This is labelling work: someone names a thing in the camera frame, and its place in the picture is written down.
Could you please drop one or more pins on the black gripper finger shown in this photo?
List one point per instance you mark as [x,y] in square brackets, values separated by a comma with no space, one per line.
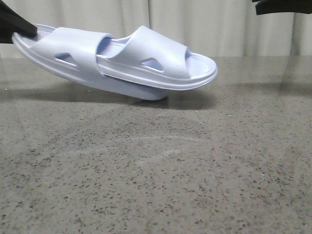
[11,22]
[283,6]

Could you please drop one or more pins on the light blue slipper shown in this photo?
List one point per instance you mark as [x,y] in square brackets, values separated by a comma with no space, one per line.
[72,54]

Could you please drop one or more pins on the light blue slipper inserted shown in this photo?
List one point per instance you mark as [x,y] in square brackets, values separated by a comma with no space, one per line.
[149,58]

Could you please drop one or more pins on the grey-white curtain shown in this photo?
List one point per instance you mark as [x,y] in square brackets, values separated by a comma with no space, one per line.
[214,28]

